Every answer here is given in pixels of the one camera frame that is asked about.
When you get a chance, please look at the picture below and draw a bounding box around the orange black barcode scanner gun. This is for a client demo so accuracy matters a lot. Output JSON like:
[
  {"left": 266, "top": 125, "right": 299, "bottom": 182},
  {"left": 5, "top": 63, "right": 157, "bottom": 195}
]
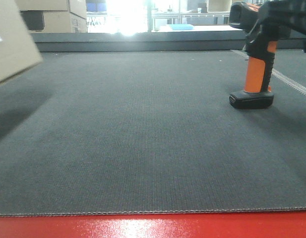
[{"left": 229, "top": 1, "right": 280, "bottom": 109}]

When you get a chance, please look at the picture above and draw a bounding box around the beige background bin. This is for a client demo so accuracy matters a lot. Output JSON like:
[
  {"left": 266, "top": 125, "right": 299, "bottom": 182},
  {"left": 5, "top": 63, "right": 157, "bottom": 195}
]
[{"left": 207, "top": 0, "right": 232, "bottom": 13}]

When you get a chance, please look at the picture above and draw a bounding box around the upper stacked cardboard box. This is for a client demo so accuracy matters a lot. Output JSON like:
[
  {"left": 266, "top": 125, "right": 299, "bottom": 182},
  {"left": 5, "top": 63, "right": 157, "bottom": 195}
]
[{"left": 15, "top": 0, "right": 87, "bottom": 18}]

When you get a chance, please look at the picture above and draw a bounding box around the red metal table edge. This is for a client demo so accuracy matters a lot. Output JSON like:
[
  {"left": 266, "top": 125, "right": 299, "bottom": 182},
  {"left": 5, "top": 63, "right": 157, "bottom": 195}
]
[{"left": 0, "top": 211, "right": 306, "bottom": 238}]

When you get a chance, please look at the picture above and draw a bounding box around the brown cardboard package box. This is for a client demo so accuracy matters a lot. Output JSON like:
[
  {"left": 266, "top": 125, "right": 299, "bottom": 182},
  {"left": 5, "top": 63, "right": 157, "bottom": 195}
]
[{"left": 0, "top": 0, "right": 43, "bottom": 86}]

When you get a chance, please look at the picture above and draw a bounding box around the blue tray in background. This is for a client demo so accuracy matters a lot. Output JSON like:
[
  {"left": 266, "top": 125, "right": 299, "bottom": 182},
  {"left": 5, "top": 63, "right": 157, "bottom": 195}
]
[{"left": 169, "top": 24, "right": 194, "bottom": 31}]

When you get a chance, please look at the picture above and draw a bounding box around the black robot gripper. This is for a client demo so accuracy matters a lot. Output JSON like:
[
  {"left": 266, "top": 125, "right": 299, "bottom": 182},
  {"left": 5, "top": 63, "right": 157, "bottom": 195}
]
[{"left": 246, "top": 0, "right": 306, "bottom": 53}]

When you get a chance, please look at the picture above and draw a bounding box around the dark grey conveyor belt mat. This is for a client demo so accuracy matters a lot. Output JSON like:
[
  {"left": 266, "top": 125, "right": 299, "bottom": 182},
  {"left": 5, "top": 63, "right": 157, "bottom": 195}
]
[{"left": 0, "top": 50, "right": 306, "bottom": 216}]

